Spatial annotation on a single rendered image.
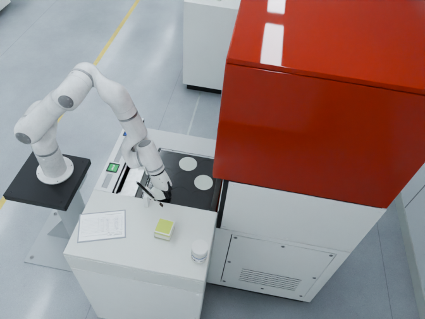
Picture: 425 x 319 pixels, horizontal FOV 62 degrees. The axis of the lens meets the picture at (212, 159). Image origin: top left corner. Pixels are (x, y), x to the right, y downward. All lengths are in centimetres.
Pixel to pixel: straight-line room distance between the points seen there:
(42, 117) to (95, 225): 53
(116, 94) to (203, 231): 72
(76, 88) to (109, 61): 290
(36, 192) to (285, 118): 135
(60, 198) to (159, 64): 261
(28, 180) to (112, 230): 63
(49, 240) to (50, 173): 94
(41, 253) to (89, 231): 117
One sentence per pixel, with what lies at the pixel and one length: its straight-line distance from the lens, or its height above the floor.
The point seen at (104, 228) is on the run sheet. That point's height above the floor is 97.
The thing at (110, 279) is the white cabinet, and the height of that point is 77.
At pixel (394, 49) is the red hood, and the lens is 137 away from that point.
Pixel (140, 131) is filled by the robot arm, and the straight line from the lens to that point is 155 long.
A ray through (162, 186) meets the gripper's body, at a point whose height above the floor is 102.
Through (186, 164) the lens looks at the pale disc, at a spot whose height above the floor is 90.
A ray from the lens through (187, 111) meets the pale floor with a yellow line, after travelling 363.
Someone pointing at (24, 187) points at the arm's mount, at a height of 86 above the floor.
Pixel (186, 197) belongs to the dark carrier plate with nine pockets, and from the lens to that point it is 184.
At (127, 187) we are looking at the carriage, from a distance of 192.
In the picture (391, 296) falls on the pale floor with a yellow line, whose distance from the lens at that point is 295.
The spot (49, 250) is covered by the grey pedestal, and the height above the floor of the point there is 1.
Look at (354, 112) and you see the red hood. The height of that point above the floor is 169.
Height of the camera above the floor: 242
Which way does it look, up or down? 49 degrees down
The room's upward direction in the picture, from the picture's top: 7 degrees clockwise
